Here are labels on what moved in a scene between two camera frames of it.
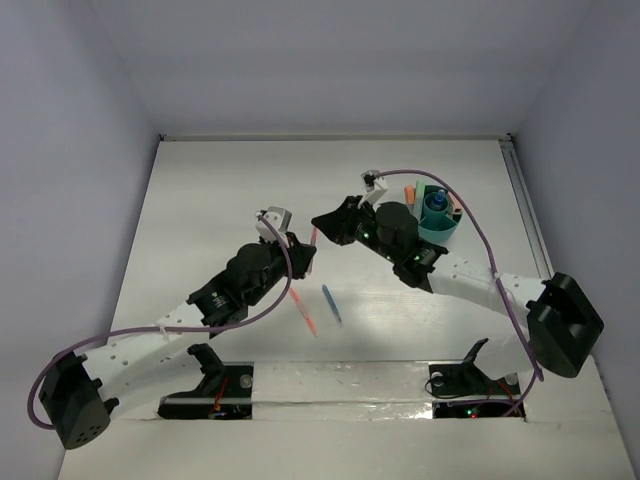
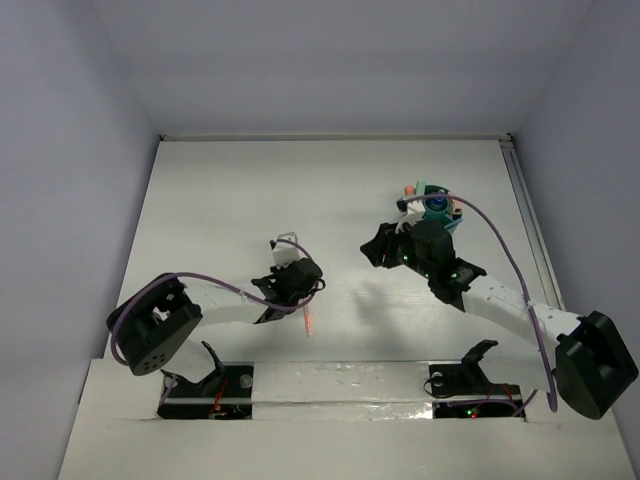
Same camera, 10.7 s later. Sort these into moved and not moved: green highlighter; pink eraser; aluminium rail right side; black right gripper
Moved: black right gripper
Not moved: pink eraser; aluminium rail right side; green highlighter
